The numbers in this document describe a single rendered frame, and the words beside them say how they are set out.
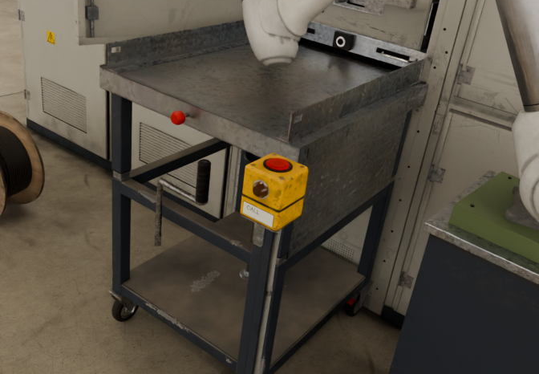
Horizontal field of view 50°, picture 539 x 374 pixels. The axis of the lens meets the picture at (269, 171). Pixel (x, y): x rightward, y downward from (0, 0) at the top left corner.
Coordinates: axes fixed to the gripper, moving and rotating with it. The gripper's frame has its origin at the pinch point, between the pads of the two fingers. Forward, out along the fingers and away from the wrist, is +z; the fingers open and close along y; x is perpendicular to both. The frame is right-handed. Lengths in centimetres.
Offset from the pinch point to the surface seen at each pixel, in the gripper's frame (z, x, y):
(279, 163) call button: -61, -35, 38
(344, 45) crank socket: 22.1, -7.0, 1.2
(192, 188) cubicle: 44, -78, -55
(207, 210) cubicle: 47, -84, -46
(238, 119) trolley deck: -40, -33, 13
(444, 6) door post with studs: 15.5, 9.9, 29.7
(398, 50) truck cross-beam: 23.3, -3.8, 18.1
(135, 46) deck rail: -35, -27, -28
